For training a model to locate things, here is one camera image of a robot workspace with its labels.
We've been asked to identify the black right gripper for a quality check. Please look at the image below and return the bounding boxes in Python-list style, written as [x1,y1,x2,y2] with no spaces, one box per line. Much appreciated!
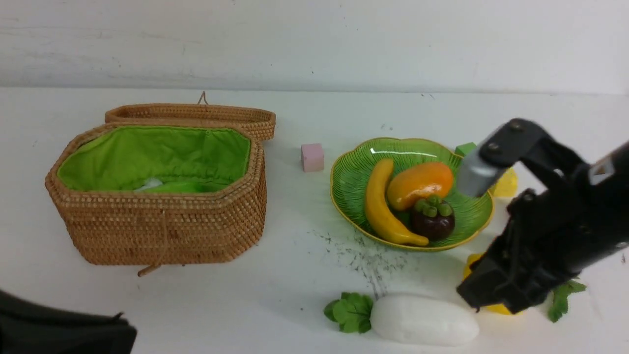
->
[457,188,628,313]

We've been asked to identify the orange toy carrot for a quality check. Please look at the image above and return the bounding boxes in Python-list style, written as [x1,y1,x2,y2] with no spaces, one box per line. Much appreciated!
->
[547,277,588,323]

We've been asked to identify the yellow toy lemon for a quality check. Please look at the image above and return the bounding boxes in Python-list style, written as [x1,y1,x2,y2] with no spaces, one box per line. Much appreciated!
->
[462,253,519,316]

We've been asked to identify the purple toy mangosteen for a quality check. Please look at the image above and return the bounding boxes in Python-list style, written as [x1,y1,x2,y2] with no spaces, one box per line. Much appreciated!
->
[410,194,456,242]

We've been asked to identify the orange toy mango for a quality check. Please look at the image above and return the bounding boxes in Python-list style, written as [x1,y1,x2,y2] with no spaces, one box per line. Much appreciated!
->
[386,162,455,211]

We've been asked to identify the yellow toy banana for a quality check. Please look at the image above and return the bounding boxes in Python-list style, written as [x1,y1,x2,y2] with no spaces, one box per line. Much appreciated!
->
[364,159,429,247]

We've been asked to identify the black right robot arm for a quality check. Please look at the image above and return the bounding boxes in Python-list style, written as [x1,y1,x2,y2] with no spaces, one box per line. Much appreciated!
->
[457,141,628,314]

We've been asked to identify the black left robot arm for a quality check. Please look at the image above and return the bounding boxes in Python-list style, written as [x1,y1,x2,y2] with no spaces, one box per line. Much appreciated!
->
[0,291,137,354]

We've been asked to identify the yellow foam cube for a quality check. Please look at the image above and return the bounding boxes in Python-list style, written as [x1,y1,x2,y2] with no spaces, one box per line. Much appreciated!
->
[489,168,517,199]

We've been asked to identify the green leaf-shaped glass plate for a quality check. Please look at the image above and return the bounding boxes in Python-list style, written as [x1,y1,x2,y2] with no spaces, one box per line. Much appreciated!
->
[330,137,496,252]

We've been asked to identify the green foam cube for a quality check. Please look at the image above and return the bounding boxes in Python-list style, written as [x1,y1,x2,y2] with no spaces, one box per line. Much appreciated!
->
[455,143,477,157]

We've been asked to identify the white toy radish green leaves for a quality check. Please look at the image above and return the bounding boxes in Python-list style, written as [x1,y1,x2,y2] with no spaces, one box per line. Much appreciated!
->
[323,292,480,347]

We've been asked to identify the pink foam cube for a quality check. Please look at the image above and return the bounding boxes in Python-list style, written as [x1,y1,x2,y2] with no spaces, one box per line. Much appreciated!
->
[301,143,324,173]

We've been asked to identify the woven wicker basket lid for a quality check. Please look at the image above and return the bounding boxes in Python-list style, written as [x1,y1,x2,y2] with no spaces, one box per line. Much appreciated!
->
[104,92,276,141]

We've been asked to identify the woven wicker basket green lining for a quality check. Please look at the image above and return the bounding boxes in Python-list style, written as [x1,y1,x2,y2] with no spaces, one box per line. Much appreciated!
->
[45,122,267,278]

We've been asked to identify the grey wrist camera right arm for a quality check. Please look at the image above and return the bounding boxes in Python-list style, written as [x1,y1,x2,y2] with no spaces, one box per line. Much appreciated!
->
[457,118,589,197]

